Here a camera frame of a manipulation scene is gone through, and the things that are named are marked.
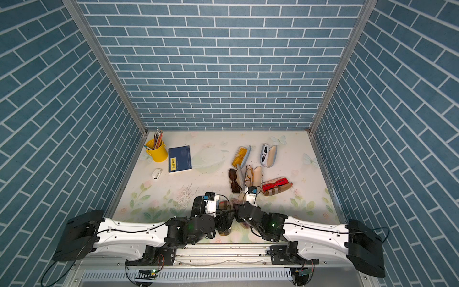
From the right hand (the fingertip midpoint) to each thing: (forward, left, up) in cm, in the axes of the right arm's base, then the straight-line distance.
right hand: (235, 209), depth 79 cm
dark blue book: (+30, +37, -7) cm, 48 cm away
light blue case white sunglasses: (+36, -16, -5) cm, 40 cm away
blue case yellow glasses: (+31, -3, -2) cm, 32 cm away
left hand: (-5, -2, +5) cm, 7 cm away
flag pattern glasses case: (+22, -11, -9) cm, 26 cm away
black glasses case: (+2, +18, -5) cm, 19 cm away
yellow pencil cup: (+29, +47, -2) cm, 55 cm away
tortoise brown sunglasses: (+14, +1, -6) cm, 15 cm away
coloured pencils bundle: (+33, +46, +7) cm, 57 cm away
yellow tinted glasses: (+35, +1, -7) cm, 36 cm away
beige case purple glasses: (+5, 0, -6) cm, 8 cm away
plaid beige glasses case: (-8, +3, +12) cm, 15 cm away
